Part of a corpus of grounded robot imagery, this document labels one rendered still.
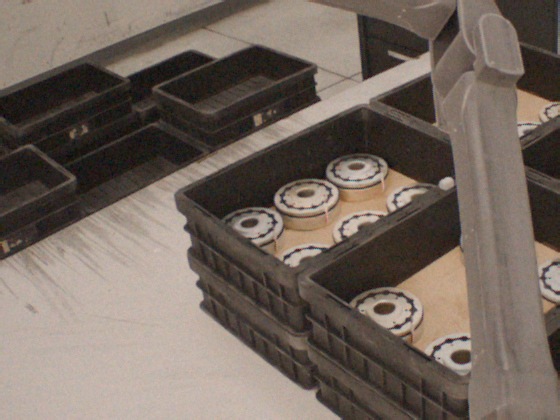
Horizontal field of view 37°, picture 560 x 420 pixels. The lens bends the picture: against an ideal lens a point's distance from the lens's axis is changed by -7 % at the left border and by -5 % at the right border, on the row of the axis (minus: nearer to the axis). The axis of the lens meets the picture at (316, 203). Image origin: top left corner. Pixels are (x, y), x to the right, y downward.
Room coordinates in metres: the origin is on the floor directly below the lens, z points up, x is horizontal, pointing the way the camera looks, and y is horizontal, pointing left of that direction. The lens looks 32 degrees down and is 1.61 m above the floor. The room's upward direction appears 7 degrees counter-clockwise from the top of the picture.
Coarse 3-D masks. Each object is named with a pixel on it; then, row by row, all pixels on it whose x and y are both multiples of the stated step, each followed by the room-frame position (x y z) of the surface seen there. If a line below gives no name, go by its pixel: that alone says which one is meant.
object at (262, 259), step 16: (352, 112) 1.35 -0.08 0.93; (384, 112) 1.33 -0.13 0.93; (320, 128) 1.31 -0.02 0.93; (416, 128) 1.26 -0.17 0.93; (272, 144) 1.26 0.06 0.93; (288, 144) 1.27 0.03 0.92; (448, 144) 1.20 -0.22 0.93; (240, 160) 1.22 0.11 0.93; (208, 176) 1.18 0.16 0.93; (176, 192) 1.15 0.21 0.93; (432, 192) 1.07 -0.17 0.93; (192, 208) 1.10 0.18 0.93; (400, 208) 1.04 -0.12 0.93; (208, 224) 1.06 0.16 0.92; (224, 224) 1.04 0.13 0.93; (368, 224) 1.00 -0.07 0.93; (224, 240) 1.03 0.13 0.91; (240, 240) 1.00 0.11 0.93; (352, 240) 0.97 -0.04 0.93; (256, 256) 0.97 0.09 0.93; (272, 256) 0.96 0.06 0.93; (320, 256) 0.94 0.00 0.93; (272, 272) 0.94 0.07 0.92; (288, 272) 0.92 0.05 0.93
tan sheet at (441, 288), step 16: (448, 256) 1.04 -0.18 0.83; (544, 256) 1.01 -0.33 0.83; (432, 272) 1.01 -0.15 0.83; (448, 272) 1.01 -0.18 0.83; (464, 272) 1.00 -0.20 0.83; (400, 288) 0.98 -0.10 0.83; (416, 288) 0.98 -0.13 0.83; (432, 288) 0.97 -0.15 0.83; (448, 288) 0.97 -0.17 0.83; (464, 288) 0.96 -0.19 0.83; (432, 304) 0.94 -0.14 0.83; (448, 304) 0.93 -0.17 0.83; (464, 304) 0.93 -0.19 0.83; (432, 320) 0.90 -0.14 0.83; (448, 320) 0.90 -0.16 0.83; (464, 320) 0.89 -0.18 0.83; (432, 336) 0.87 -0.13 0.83
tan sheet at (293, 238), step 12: (324, 180) 1.30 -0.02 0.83; (396, 180) 1.27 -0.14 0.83; (408, 180) 1.27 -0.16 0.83; (384, 192) 1.24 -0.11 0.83; (348, 204) 1.22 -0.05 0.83; (360, 204) 1.21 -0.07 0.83; (372, 204) 1.21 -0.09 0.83; (384, 204) 1.20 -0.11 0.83; (288, 228) 1.17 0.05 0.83; (324, 228) 1.16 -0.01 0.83; (288, 240) 1.13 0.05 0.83; (300, 240) 1.13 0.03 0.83; (312, 240) 1.13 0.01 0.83; (324, 240) 1.12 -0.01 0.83
